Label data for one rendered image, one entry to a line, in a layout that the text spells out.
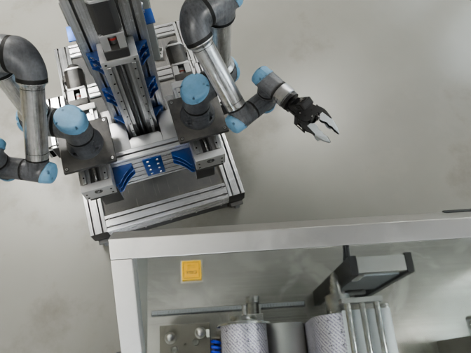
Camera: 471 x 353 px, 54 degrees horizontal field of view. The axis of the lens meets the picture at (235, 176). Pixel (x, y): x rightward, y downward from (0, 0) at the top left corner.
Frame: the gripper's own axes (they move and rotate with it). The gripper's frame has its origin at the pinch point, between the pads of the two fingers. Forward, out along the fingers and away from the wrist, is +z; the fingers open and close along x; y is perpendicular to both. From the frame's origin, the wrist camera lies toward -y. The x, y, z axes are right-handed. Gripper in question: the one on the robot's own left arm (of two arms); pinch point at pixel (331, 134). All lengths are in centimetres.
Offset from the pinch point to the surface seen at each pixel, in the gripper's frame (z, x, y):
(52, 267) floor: -77, 124, 108
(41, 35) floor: -218, 39, 120
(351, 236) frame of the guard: 29, 40, -80
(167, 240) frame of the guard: 13, 59, -83
